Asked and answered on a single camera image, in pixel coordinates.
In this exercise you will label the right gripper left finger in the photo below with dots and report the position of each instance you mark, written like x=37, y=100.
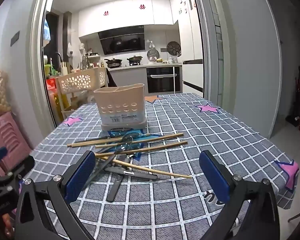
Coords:
x=32, y=220

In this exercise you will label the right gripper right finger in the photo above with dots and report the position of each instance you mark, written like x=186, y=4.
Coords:
x=261, y=220

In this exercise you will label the black slotted spoon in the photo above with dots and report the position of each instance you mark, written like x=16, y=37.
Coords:
x=124, y=145

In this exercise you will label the beige plastic utensil holder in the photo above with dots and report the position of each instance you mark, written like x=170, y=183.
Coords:
x=121, y=107

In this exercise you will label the black handled utensil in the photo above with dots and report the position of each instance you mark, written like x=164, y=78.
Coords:
x=100, y=138

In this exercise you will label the pink plastic stool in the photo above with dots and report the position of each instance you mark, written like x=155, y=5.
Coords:
x=11, y=138

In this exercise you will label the grey checked tablecloth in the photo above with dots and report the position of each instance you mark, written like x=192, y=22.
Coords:
x=181, y=204

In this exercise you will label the beige perforated storage cart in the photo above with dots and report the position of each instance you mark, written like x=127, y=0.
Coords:
x=76, y=89

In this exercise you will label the black wok on stove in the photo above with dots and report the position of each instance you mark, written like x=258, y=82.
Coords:
x=113, y=63

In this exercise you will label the black built-in oven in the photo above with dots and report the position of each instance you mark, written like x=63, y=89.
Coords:
x=163, y=80

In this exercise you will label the black pot on stove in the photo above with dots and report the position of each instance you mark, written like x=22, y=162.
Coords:
x=135, y=60

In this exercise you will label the black range hood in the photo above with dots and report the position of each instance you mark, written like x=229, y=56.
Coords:
x=122, y=40

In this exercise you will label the white refrigerator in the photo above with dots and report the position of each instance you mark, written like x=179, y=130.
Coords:
x=185, y=13

